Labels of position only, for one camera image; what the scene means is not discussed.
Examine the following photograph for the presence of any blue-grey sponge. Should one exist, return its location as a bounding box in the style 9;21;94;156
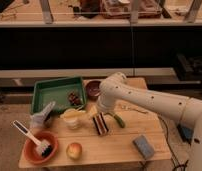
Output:
133;135;155;160

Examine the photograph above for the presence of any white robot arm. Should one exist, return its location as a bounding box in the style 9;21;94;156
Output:
97;72;202;171

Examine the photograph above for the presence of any dark maroon bowl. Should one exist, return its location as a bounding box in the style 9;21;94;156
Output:
85;80;100;100

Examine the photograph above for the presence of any dark grapes bunch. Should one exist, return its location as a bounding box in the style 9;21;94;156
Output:
68;92;81;106

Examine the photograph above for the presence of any striped folded cloth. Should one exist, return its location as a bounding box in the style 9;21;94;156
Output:
93;114;109;136

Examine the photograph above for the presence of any green plastic tray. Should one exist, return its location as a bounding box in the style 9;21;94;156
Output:
31;77;87;114

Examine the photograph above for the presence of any green cucumber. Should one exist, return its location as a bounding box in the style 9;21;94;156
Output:
109;113;125;128

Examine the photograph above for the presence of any wooden table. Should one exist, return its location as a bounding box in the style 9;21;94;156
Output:
18;77;172;169

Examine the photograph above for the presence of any red-yellow apple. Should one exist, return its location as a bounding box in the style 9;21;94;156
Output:
66;142;82;160

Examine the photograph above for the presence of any white dish brush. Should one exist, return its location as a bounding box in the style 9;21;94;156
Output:
13;120;52;158

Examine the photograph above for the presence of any orange bowl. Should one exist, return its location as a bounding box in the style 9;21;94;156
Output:
23;131;59;165

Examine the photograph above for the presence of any black floor cable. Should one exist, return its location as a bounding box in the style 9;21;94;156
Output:
157;115;190;171

